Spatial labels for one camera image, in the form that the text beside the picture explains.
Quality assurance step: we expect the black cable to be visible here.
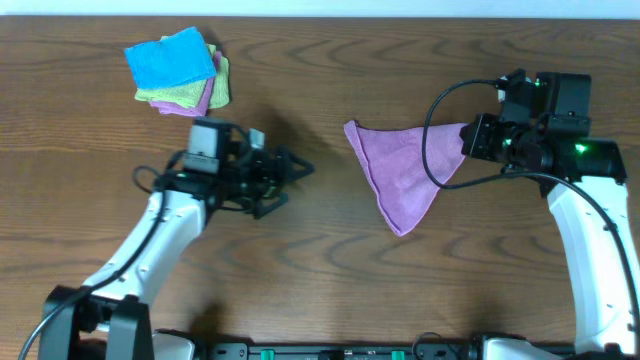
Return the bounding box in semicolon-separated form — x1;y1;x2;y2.
17;164;176;360
421;78;640;321

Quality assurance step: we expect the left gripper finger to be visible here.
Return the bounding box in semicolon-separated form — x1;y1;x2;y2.
275;146;315;187
250;193;289;219

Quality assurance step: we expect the blue folded cloth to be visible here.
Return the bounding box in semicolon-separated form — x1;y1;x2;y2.
124;27;217;90

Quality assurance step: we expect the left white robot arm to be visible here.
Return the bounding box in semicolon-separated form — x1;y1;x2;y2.
19;117;314;359

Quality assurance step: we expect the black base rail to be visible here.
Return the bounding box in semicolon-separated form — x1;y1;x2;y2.
149;329;640;360

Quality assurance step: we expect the purple microfiber cloth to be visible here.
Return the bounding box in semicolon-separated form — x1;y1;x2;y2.
344;120;465;237

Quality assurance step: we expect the right black cable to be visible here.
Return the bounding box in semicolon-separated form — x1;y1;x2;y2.
421;78;640;321

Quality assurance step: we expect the green folded cloth lower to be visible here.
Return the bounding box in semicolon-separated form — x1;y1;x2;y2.
209;52;230;109

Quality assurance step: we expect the purple folded cloth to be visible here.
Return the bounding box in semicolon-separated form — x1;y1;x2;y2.
136;44;230;117

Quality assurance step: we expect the left black cable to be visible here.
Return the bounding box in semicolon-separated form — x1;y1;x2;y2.
17;164;176;360

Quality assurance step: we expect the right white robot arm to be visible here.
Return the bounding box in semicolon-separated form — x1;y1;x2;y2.
460;69;639;358

